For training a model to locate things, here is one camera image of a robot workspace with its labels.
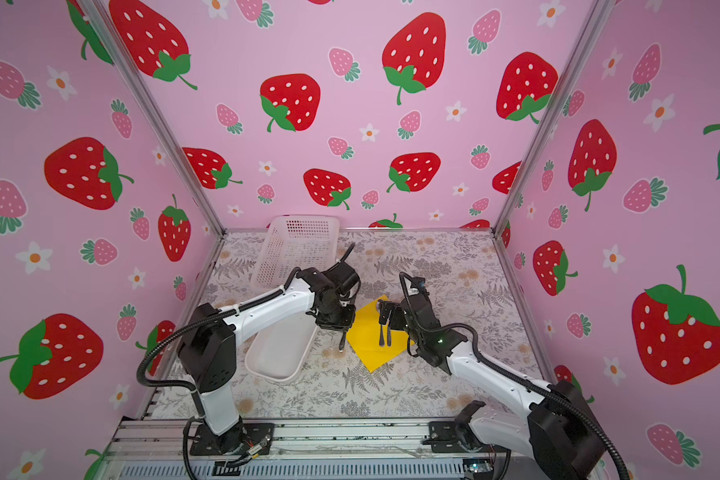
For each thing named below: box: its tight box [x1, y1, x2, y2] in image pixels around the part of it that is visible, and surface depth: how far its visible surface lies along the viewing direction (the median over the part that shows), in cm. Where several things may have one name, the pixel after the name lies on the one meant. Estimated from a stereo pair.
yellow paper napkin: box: [346, 294, 411, 373], surface depth 92 cm
